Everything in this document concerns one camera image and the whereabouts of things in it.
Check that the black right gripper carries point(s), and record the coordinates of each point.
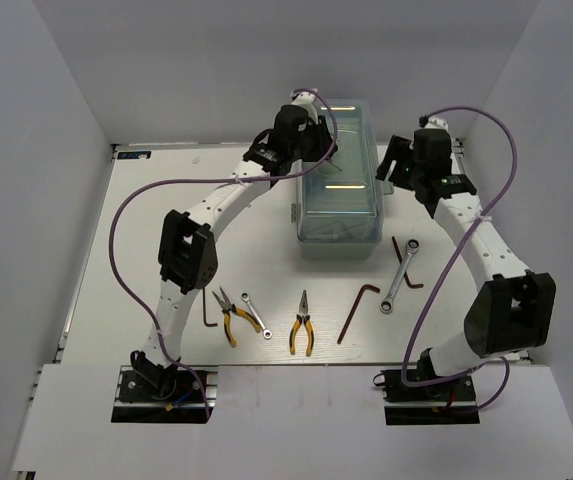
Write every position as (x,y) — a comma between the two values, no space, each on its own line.
(398,149)

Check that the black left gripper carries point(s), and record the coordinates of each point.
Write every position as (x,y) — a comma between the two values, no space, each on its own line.
(321,130)

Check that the large silver ratchet wrench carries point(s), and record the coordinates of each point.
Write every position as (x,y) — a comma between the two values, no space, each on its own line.
(412,246)

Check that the green toolbox with clear lid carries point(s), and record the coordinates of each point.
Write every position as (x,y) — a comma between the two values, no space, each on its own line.
(340,205)

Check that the small silver ratchet wrench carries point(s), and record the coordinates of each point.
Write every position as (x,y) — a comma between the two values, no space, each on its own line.
(246,298)

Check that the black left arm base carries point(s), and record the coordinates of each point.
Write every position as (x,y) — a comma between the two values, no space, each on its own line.
(152,394)

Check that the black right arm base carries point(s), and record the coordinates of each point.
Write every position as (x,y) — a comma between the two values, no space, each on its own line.
(450,403)

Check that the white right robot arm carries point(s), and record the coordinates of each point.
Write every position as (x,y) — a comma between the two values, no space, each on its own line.
(513,307)

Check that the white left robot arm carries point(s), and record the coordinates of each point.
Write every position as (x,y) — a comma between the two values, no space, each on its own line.
(187,253)

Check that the long brown hex key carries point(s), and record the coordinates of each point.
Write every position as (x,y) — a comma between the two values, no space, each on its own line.
(363,289)

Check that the yellow pliers centre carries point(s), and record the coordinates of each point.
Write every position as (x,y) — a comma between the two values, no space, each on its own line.
(302,320)

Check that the yellow pliers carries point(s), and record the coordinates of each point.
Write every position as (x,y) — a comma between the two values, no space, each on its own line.
(302,320)
(229,310)

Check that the small brown hex key left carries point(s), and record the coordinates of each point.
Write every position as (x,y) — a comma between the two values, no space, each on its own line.
(205,318)

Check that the yellow pliers left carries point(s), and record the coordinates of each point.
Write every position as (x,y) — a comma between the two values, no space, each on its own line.
(229,310)

